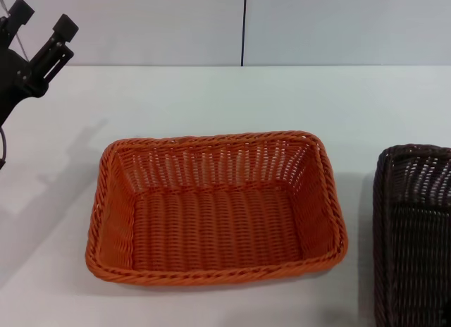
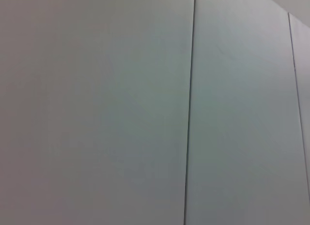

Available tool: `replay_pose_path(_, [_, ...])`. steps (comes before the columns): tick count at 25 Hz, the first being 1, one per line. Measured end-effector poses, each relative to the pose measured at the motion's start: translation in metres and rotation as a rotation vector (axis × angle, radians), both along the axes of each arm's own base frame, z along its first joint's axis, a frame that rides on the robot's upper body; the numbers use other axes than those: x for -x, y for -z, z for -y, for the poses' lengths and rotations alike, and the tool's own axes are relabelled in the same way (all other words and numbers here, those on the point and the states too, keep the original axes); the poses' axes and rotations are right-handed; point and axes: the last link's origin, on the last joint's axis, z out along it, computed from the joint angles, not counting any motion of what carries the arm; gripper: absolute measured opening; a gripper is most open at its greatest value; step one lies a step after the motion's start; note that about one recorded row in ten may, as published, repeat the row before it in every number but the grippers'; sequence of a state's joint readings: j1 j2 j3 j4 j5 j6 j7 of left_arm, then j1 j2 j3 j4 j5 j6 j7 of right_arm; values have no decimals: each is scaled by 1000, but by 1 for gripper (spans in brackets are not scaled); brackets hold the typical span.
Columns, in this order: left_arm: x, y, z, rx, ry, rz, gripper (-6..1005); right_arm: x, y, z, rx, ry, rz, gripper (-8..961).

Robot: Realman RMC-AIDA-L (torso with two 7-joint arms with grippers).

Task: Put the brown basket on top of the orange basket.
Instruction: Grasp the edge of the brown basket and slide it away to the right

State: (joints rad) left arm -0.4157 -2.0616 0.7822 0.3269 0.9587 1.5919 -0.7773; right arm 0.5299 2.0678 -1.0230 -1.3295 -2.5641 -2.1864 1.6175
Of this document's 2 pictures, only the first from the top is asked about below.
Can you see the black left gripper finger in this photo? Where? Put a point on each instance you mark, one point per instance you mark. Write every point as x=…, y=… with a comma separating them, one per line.
x=65, y=28
x=22, y=12

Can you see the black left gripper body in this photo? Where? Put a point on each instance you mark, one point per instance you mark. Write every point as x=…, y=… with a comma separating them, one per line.
x=14, y=84

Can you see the orange woven plastic basket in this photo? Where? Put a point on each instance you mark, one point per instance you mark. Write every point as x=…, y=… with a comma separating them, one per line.
x=218, y=217

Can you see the dark brown woven plastic basket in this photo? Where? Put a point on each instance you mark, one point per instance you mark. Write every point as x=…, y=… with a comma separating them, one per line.
x=415, y=235

